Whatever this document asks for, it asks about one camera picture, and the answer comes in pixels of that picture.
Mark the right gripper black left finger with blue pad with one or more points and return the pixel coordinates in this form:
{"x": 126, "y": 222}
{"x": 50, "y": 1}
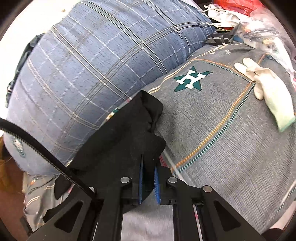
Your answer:
{"x": 90, "y": 214}

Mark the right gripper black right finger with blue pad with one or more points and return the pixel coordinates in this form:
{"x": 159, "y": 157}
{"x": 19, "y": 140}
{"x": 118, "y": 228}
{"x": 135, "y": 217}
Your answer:
{"x": 200, "y": 213}

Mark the black pants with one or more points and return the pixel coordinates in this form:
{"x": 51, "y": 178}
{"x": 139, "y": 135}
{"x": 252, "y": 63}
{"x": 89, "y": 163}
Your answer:
{"x": 125, "y": 145}

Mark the red plastic bag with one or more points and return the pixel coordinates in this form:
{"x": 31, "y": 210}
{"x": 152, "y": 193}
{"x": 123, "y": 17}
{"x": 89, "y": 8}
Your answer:
{"x": 245, "y": 7}

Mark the clear plastic bag clutter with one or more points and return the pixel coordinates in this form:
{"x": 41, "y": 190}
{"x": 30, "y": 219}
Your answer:
{"x": 261, "y": 30}

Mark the white work glove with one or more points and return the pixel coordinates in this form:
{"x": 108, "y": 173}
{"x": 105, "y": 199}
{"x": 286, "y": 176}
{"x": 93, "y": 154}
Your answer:
{"x": 270, "y": 88}

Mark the brown fuzzy garment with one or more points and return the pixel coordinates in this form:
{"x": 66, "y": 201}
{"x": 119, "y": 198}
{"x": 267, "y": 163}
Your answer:
{"x": 5, "y": 181}

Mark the blue plaid folded quilt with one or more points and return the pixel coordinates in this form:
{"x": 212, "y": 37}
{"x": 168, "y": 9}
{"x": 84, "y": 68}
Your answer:
{"x": 96, "y": 59}

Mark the dark blue garment behind quilt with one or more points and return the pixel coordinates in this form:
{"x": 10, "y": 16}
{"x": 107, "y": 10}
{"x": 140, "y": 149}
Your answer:
{"x": 25, "y": 54}

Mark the brown wooden bed frame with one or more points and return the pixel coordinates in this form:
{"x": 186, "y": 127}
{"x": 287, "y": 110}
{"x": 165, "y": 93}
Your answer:
{"x": 12, "y": 203}

